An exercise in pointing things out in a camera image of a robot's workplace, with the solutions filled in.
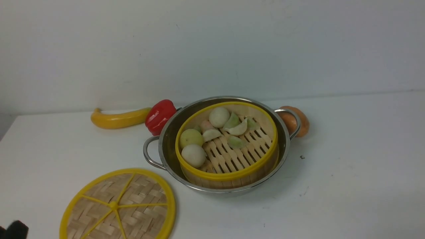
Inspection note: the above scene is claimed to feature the yellow toy banana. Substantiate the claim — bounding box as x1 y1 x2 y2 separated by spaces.
90 108 151 129

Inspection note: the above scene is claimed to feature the white toy bun top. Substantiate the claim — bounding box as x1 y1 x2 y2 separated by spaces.
209 107 230 128

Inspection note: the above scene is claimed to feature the orange toy potato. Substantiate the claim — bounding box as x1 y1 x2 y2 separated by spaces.
277 106 310 138

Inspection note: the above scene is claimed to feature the red toy bell pepper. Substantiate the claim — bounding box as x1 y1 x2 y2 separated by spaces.
144 99 177 136

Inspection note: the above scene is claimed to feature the woven bamboo steamer lid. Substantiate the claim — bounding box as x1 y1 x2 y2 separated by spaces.
59 168 177 239

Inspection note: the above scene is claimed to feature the yellow-green toy bun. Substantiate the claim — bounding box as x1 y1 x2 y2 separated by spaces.
179 128 204 149

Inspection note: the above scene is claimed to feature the white toy dumpling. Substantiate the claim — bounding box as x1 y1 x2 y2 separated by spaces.
225 118 248 136
202 129 223 142

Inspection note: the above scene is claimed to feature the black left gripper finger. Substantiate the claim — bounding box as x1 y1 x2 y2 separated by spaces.
5 220 29 239
0 226 6 239

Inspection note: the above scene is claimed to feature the green toy dumpling bottom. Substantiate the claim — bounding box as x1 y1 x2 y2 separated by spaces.
227 135 248 149

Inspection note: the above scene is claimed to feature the stainless steel pot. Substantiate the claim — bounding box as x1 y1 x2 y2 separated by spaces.
143 96 304 194

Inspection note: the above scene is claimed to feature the green toy dumpling right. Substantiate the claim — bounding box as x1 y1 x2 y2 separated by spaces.
246 118 261 131

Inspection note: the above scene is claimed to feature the white toy bun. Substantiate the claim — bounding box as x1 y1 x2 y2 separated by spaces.
209 107 230 128
181 144 207 168

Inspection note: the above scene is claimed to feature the pink toy dumpling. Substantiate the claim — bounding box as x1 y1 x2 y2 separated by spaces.
200 120 216 134

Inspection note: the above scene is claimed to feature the white toy dumpling right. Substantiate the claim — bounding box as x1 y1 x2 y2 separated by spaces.
225 118 248 136

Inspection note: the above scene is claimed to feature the small green toy dumpling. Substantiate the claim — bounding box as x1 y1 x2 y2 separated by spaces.
193 125 202 134

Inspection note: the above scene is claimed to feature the white toy dumpling left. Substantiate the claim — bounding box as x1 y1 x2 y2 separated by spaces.
202 129 223 142

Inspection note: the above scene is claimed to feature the white toy bun bottom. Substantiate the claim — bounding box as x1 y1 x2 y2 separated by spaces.
181 144 207 168

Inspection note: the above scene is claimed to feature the green toy dumpling top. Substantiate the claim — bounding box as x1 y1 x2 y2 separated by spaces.
223 112 240 130

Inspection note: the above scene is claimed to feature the bamboo steamer basket yellow rim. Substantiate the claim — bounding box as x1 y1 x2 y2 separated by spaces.
175 101 279 189

